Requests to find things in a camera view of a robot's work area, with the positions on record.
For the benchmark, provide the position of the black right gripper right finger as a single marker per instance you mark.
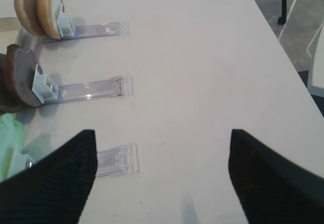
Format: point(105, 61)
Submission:
point(271, 188)

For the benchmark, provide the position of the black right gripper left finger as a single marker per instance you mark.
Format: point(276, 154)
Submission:
point(55, 189)

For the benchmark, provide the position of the green lettuce leaf in holder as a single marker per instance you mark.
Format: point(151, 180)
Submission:
point(12, 135)

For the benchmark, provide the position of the brown meat patty rear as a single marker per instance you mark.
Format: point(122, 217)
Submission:
point(9, 104)

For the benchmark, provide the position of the brown meat patty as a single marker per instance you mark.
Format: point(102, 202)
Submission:
point(9, 104)
point(19, 70)

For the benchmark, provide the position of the brown meat patty front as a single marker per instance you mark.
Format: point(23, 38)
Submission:
point(19, 70)

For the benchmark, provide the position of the black chair leg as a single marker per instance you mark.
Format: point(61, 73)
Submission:
point(283, 18)

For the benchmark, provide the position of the tan bun slice front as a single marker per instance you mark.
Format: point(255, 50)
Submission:
point(48, 12)

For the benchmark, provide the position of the tan bun slice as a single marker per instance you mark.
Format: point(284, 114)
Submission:
point(48, 12)
point(26, 11)

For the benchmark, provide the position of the tan bun slice rear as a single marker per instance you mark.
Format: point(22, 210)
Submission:
point(26, 11)

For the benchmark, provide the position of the clear lettuce holder rail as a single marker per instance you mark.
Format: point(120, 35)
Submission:
point(118, 160)

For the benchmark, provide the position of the clear patty holder rail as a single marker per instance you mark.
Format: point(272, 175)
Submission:
point(48, 92)

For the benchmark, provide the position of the clear bun holder rail right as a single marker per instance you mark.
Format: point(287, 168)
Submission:
point(69, 31)

